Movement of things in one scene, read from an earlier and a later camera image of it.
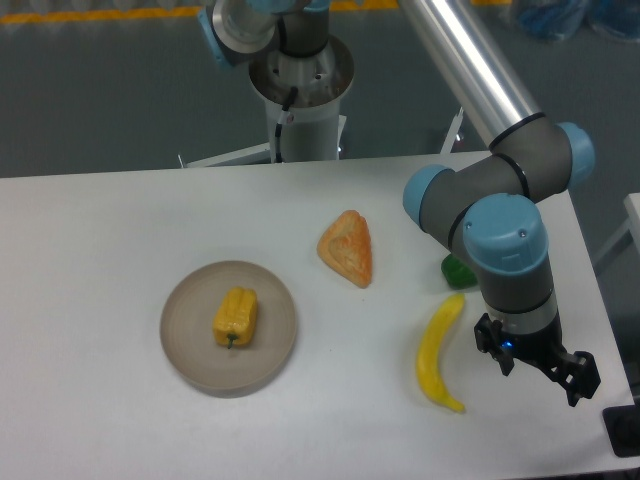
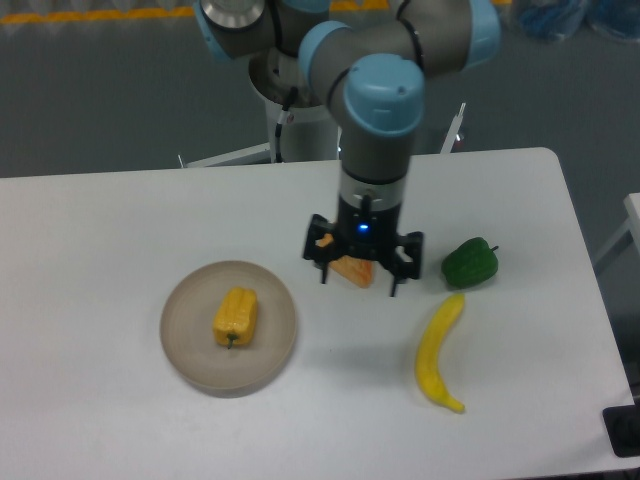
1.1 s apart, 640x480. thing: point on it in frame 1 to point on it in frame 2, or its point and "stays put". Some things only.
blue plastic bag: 563,19 stays put
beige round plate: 190,345 stays put
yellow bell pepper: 235,316 stays put
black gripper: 576,372 to 367,227
